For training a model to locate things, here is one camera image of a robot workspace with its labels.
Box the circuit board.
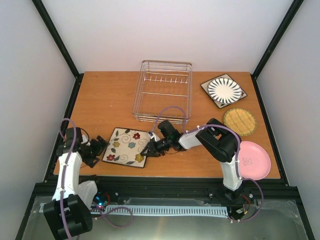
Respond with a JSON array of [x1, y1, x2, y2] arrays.
[[93, 192, 110, 206], [236, 195, 251, 215]]

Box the wire metal dish rack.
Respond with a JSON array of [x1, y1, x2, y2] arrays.
[[132, 59, 193, 124]]

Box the right black frame post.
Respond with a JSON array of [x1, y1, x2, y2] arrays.
[[251, 0, 305, 79]]

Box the pink round plate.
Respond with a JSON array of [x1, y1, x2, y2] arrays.
[[238, 141, 271, 181]]

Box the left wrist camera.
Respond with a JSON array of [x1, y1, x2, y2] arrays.
[[65, 127, 90, 145]]

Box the left circuit board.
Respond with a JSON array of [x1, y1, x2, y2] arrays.
[[93, 192, 110, 206]]

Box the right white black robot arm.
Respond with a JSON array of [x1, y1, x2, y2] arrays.
[[140, 118, 243, 191]]

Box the left black frame post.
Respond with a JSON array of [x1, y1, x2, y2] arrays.
[[31, 0, 81, 80]]

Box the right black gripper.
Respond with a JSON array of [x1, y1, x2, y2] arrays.
[[141, 137, 172, 158]]

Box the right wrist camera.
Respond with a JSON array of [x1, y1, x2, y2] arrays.
[[149, 120, 181, 142]]

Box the square dark rimmed plate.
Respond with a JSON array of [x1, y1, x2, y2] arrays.
[[200, 73, 247, 109]]

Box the round woven bamboo plate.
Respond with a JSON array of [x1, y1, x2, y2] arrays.
[[223, 108, 258, 137]]

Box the black frame post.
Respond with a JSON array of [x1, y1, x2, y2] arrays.
[[31, 0, 81, 80], [251, 0, 305, 79]]

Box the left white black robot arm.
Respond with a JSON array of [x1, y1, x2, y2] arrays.
[[43, 127, 107, 240]]

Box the round striped white plate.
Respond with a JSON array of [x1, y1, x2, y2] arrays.
[[207, 77, 242, 104]]

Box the right circuit board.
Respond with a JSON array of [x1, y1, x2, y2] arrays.
[[236, 195, 251, 215]]

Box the grey slotted cable duct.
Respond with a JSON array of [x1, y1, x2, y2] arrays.
[[101, 205, 228, 218]]

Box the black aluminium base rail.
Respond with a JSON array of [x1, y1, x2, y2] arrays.
[[34, 174, 300, 205]]

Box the square floral plate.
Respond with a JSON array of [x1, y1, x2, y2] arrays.
[[102, 127, 150, 169]]

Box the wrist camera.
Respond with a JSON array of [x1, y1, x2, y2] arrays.
[[149, 120, 181, 142], [65, 127, 90, 145]]

